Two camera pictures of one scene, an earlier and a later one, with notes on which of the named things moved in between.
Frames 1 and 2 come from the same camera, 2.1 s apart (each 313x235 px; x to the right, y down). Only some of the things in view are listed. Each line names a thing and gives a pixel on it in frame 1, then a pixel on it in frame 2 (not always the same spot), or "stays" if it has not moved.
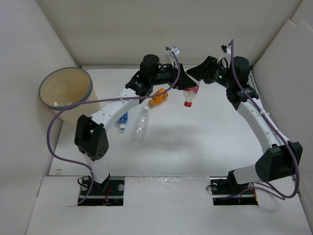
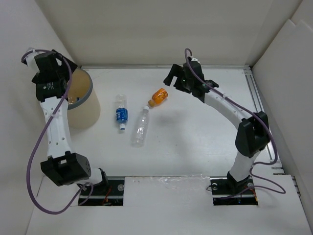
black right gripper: (202, 71) → (176, 70)
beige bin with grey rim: (65, 86) stays
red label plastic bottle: (189, 94) → (71, 100)
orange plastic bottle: (158, 99) stays
